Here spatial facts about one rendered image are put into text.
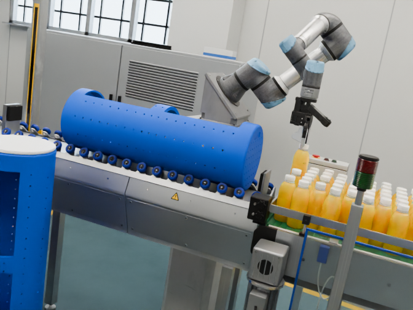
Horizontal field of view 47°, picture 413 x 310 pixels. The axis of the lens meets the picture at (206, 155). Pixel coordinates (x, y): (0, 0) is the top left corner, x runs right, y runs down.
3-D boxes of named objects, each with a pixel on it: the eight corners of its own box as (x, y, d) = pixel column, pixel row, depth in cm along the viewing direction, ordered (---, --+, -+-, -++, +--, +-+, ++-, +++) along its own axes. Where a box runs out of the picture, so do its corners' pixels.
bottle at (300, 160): (285, 182, 206) (292, 145, 202) (298, 183, 208) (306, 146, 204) (292, 187, 200) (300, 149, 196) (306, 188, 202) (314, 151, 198)
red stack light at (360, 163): (356, 167, 153) (358, 155, 152) (376, 171, 150) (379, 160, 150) (354, 170, 147) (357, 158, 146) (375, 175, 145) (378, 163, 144)
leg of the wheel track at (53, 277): (49, 304, 264) (59, 197, 250) (58, 307, 262) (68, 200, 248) (42, 309, 258) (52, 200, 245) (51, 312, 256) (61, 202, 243)
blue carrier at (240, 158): (93, 142, 243) (98, 87, 236) (256, 182, 215) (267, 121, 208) (57, 151, 217) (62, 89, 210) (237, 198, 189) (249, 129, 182)
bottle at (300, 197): (303, 230, 178) (311, 189, 175) (285, 227, 179) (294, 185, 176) (303, 225, 184) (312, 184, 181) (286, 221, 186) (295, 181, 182)
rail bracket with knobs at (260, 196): (252, 215, 187) (256, 190, 184) (269, 220, 184) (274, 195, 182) (244, 222, 177) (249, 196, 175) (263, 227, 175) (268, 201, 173)
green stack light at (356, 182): (352, 182, 154) (356, 167, 153) (372, 186, 152) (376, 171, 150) (351, 186, 148) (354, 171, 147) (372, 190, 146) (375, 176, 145)
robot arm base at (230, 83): (225, 80, 255) (240, 69, 251) (240, 104, 251) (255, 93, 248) (214, 77, 241) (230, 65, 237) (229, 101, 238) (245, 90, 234)
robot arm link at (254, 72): (237, 68, 247) (258, 52, 242) (252, 89, 249) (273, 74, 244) (233, 72, 236) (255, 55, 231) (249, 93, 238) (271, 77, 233)
